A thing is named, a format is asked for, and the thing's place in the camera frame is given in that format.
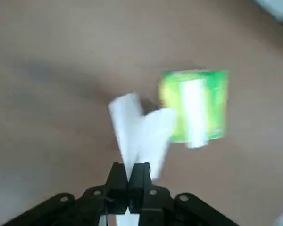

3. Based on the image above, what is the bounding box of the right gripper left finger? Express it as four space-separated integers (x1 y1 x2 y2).
0 162 129 226

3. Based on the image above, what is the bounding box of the white tissue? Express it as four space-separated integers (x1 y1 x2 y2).
108 93 179 226
180 79 209 149

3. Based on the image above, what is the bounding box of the green tissue pack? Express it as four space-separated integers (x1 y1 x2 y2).
158 69 229 144

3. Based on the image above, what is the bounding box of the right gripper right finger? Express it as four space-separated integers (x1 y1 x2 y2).
128 162 239 226

